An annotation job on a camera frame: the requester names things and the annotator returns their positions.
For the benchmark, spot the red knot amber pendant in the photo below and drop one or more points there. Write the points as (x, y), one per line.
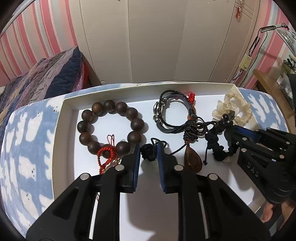
(192, 115)

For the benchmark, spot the cream shell scrunchie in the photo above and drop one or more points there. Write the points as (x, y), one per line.
(237, 108)

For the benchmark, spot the wooden side desk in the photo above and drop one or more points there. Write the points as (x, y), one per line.
(267, 84)

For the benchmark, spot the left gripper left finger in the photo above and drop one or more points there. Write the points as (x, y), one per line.
(69, 216)

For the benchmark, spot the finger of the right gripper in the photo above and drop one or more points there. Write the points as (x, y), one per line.
(234, 137)
(258, 136)

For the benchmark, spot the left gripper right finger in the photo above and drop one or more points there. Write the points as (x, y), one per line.
(208, 209)

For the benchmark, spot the blue polar bear blanket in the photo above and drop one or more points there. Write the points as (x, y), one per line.
(26, 177)

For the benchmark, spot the green storage bag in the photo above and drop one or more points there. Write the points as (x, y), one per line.
(287, 68)

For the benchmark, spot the white wardrobe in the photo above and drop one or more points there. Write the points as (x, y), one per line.
(144, 41)

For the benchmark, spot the wall power socket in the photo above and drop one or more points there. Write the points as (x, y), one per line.
(245, 62)

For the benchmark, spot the striped purple quilt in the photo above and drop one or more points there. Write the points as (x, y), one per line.
(61, 74)

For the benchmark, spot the white shallow cardboard tray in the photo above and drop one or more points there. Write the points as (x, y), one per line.
(71, 158)

